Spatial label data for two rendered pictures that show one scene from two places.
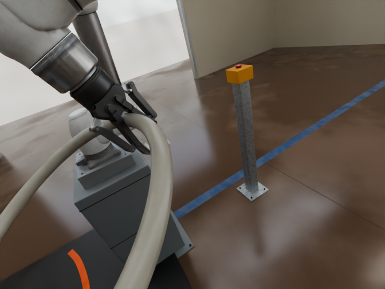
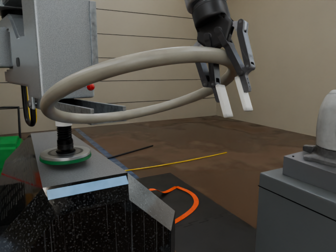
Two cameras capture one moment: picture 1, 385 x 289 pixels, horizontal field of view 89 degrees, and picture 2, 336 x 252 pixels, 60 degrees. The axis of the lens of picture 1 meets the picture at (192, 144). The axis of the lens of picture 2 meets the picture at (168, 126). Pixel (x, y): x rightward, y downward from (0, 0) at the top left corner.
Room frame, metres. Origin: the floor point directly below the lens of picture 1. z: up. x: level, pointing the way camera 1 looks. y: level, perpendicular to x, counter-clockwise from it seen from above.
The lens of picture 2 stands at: (0.22, -0.48, 1.22)
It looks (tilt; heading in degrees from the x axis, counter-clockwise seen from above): 11 degrees down; 83
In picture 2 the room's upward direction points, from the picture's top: straight up
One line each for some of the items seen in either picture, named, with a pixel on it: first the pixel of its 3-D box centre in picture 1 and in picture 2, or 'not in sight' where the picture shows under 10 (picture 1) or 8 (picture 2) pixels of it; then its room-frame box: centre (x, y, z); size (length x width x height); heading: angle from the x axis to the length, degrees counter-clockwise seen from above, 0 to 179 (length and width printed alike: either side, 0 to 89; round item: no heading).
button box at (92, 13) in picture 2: not in sight; (90, 38); (0.06, 0.83, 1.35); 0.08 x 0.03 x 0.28; 120
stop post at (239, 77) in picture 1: (246, 139); not in sight; (1.24, -0.41, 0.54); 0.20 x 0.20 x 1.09; 20
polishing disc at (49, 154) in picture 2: not in sight; (65, 152); (-0.08, 0.83, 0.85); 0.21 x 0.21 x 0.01
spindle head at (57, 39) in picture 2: not in sight; (53, 51); (-0.12, 0.90, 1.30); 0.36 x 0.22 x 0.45; 120
